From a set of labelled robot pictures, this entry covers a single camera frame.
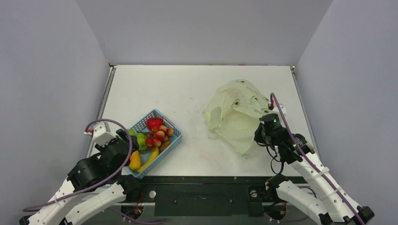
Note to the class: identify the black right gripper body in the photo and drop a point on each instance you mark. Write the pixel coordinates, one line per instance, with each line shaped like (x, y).
(259, 134)

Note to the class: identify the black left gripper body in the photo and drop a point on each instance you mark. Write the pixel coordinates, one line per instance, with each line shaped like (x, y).
(121, 134)

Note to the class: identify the green fake lime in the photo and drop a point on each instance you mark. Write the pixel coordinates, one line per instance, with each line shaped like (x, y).
(132, 132)
(141, 138)

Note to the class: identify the light green plastic bag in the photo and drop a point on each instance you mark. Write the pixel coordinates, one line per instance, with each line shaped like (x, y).
(234, 111)

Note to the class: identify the red fake fruit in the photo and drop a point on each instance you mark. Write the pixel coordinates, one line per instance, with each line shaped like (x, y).
(155, 139)

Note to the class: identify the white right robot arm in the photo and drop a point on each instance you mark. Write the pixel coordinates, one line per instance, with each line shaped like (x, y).
(329, 204)

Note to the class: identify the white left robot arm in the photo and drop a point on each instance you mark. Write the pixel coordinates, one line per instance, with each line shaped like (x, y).
(94, 184)

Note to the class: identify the orange fake mango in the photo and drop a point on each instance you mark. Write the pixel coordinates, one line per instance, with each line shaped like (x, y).
(135, 161)

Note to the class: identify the yellow fake banana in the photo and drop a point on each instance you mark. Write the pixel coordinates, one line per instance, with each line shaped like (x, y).
(153, 156)

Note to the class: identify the red fake tomato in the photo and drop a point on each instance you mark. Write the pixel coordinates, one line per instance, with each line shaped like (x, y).
(153, 124)

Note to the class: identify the brown fake kiwi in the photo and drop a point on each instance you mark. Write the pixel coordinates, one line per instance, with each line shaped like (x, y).
(164, 145)

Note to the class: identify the light blue perforated basket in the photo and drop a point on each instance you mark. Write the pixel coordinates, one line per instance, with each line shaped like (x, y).
(140, 127)

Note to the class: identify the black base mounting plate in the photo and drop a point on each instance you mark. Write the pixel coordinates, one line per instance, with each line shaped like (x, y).
(151, 184)

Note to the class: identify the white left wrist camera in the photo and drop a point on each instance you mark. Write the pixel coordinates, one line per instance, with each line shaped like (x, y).
(102, 133)

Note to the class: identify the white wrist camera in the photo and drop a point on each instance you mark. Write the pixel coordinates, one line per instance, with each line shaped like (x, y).
(278, 109)
(102, 133)

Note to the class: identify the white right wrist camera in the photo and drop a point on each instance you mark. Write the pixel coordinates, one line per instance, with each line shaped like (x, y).
(278, 109)

